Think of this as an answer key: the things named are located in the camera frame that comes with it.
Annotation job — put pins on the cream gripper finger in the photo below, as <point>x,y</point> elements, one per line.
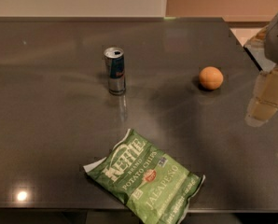
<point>258,39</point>
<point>264,103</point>

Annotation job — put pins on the orange fruit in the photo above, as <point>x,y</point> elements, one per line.
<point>211,78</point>

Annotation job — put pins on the silver blue redbull can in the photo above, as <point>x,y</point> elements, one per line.
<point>114,63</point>

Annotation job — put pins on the dark side table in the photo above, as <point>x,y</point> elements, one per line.
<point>258,54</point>

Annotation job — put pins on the green kettle chips bag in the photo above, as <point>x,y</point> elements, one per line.
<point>153,185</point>

